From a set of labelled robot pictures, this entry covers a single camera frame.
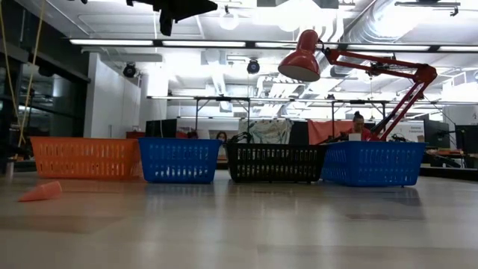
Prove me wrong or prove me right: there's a black workstation frame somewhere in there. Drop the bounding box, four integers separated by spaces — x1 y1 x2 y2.
193 96 252 132

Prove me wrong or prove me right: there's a ceiling light strip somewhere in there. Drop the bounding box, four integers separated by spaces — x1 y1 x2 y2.
69 38 155 47
161 40 247 48

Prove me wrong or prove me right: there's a black monitor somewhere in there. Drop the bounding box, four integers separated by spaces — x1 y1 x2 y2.
423 119 451 149
454 125 478 154
144 118 179 139

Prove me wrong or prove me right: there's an orange plastic basket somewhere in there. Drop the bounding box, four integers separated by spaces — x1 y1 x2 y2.
30 136 142 181

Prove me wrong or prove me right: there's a black plastic basket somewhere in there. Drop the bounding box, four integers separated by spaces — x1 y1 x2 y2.
225 143 329 185

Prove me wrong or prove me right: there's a blue plastic basket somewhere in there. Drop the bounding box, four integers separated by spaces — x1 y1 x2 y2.
320 140 427 188
137 137 223 185

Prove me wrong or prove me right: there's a salmon cloth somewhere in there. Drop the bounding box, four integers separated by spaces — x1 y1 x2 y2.
307 119 354 146

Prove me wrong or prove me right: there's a white sign board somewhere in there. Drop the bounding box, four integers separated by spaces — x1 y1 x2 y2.
395 121 425 142

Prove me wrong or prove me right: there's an orange cone cap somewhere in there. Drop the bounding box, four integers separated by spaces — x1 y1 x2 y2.
17 180 63 203

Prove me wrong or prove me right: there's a red desk lamp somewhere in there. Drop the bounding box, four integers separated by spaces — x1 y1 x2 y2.
277 28 438 143

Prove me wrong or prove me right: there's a white green cloth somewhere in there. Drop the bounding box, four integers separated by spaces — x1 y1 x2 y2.
238 118 294 145

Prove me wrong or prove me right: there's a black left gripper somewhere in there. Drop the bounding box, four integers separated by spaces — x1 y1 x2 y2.
126 0 219 37

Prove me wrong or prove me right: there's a yellow cable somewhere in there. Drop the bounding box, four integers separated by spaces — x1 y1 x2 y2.
0 0 46 150

